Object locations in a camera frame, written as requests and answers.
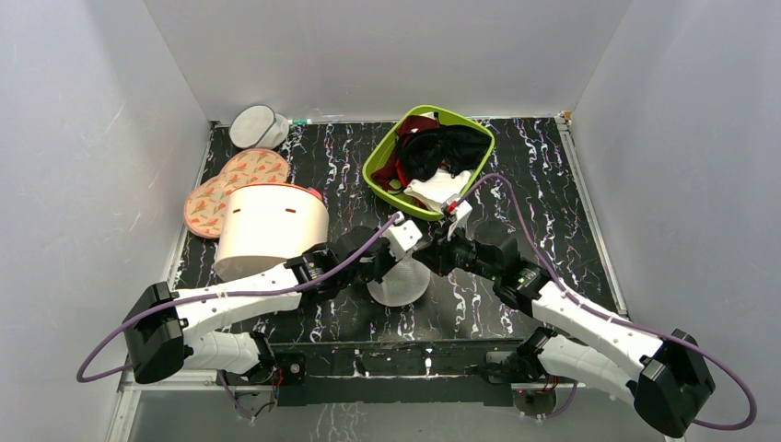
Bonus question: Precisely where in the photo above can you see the black lace bra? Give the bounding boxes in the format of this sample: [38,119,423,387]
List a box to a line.
[396,125,492,183]

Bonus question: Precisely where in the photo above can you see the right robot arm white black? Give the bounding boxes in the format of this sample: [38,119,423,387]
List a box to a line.
[413,225,716,438]

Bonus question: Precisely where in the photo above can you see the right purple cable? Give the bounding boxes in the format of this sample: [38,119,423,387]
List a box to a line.
[451,173,759,432]

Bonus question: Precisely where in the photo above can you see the pink small case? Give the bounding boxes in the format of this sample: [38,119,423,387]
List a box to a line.
[307,188,324,201]

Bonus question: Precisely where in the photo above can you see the white folded garment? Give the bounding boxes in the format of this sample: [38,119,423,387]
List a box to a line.
[403,169,472,214]

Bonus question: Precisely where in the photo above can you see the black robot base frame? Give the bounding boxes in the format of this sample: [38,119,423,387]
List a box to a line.
[219,341,587,422]

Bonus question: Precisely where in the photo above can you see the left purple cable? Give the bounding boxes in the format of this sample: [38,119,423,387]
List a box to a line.
[76,212,405,422]

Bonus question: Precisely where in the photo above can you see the dark red garment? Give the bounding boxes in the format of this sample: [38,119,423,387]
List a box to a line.
[370,112,440,194]

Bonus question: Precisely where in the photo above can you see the green plastic basket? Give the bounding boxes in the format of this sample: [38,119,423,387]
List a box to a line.
[362,105,495,221]

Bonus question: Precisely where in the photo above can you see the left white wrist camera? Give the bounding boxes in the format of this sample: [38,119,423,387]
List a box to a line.
[382,211,423,262]

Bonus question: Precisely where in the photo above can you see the floral peach bra wash bag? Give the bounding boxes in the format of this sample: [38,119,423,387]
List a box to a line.
[183,148,290,239]

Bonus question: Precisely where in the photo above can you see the purple cable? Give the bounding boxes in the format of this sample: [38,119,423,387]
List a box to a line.
[76,212,405,422]
[451,173,759,432]

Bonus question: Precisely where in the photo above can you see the white grey-trimmed mesh bag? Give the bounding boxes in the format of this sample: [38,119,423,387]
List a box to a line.
[228,105,290,149]

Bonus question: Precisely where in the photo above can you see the beige mesh cylindrical laundry bag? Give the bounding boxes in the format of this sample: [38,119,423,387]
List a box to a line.
[367,257,431,308]

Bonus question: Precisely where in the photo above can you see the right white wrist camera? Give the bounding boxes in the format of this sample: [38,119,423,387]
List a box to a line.
[441,194,472,240]

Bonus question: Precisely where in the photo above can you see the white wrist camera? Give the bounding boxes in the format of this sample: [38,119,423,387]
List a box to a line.
[382,211,423,262]
[441,194,472,240]

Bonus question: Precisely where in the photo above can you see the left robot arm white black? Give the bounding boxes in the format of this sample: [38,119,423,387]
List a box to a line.
[123,222,423,384]

